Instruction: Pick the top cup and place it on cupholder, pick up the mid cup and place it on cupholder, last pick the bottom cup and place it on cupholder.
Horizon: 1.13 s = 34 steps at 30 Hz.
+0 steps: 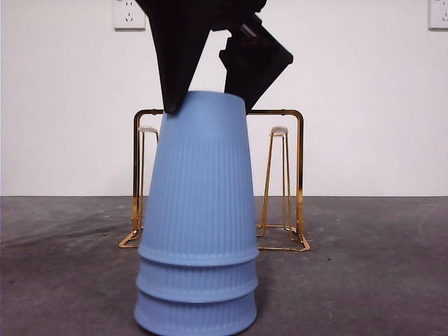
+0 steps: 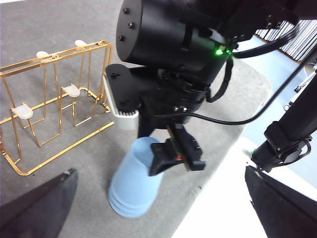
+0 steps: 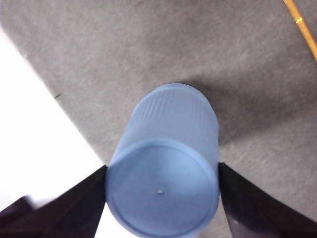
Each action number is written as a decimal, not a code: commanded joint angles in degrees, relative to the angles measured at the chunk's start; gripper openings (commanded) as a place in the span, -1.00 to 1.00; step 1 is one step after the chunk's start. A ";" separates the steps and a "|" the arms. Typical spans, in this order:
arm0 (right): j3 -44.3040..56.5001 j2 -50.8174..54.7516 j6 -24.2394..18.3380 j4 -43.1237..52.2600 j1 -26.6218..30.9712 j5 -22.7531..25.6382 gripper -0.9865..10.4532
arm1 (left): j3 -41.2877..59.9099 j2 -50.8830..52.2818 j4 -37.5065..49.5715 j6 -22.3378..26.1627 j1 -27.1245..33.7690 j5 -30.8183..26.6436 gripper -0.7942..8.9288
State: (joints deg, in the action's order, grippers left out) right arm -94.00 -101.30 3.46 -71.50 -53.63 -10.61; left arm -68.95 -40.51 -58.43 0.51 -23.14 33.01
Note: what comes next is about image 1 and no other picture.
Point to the blue ribbed plastic cup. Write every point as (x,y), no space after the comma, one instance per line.
(201,182)
(197,280)
(196,315)

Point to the white wall socket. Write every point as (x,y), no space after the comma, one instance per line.
(126,17)
(439,14)

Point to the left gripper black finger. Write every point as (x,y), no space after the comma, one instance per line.
(255,66)
(176,59)

